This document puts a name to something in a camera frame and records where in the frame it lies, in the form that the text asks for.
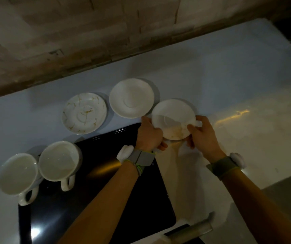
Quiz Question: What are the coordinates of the white left wrist tracker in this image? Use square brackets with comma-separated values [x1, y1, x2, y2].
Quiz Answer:
[117, 145, 135, 164]

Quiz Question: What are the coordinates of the black glass cooktop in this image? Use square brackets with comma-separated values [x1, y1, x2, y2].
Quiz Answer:
[18, 122, 176, 244]

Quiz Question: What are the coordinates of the grey left wristband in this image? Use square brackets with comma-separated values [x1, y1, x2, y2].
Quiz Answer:
[124, 149, 156, 176]

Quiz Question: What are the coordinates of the white cup with handle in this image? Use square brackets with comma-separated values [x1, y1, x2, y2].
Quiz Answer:
[0, 153, 44, 207]
[38, 141, 83, 192]

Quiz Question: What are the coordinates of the metal handle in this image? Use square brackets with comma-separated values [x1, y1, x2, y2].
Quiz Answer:
[161, 211, 216, 244]

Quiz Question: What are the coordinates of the person's left hand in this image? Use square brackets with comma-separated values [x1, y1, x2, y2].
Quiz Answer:
[135, 115, 168, 153]

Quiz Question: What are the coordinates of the grey wristband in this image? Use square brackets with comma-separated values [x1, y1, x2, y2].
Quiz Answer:
[124, 149, 156, 176]
[206, 156, 238, 181]

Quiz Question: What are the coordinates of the white right wrist tracker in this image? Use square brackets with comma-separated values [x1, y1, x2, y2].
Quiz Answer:
[229, 152, 246, 171]

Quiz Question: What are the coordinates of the person's left forearm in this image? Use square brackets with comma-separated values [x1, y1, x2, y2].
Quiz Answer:
[56, 161, 140, 244]

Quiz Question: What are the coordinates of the grey right wristband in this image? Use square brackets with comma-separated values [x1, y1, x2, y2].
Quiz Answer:
[206, 156, 238, 181]

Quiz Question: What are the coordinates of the person's right forearm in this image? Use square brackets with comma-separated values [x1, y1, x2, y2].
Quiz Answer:
[220, 167, 291, 244]

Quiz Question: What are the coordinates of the gold-veined marbled white saucer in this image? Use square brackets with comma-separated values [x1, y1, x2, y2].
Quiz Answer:
[62, 93, 108, 135]

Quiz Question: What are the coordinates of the white wrist tracker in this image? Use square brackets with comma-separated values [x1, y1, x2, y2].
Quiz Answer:
[117, 145, 135, 164]
[229, 152, 246, 171]

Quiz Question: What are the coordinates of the person's right hand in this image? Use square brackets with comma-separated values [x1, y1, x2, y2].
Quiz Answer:
[187, 115, 227, 164]

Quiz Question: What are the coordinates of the plain white saucer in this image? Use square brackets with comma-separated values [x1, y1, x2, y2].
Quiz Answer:
[109, 78, 155, 119]

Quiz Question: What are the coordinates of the stained white cup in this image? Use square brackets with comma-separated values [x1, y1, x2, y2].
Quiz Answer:
[151, 99, 202, 141]

